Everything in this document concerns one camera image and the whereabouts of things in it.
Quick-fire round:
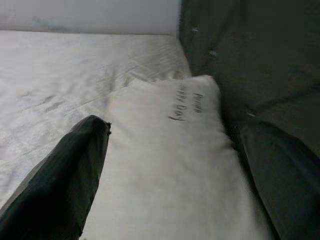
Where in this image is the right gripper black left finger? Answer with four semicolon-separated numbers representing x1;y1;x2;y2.
0;114;113;240

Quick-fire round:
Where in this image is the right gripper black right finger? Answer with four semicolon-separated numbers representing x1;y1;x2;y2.
232;121;320;240

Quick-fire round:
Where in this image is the white pillow with small print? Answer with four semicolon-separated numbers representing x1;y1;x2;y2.
79;74;276;240

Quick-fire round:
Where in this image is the black tufted headboard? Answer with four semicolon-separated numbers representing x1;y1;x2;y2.
178;0;320;156

